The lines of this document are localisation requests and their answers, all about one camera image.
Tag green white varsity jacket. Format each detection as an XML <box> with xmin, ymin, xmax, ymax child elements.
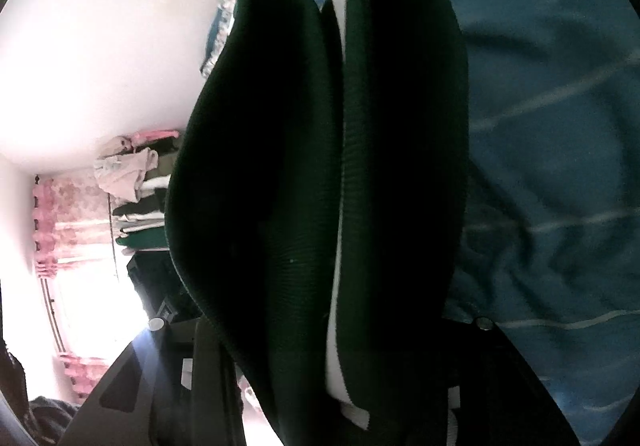
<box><xmin>167</xmin><ymin>0</ymin><xmax>468</xmax><ymax>445</ymax></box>

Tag pile of clothes on rack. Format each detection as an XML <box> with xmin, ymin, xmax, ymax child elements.
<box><xmin>93</xmin><ymin>129</ymin><xmax>181</xmax><ymax>255</ymax></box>

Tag pink floral curtain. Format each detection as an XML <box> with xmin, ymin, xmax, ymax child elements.
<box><xmin>32</xmin><ymin>169</ymin><xmax>115</xmax><ymax>404</ymax></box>

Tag grey fleece trousers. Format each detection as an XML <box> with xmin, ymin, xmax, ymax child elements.
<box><xmin>27</xmin><ymin>396</ymin><xmax>80</xmax><ymax>446</ymax></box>

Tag blue striped duvet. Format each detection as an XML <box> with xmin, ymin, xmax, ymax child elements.
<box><xmin>447</xmin><ymin>0</ymin><xmax>639</xmax><ymax>445</ymax></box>

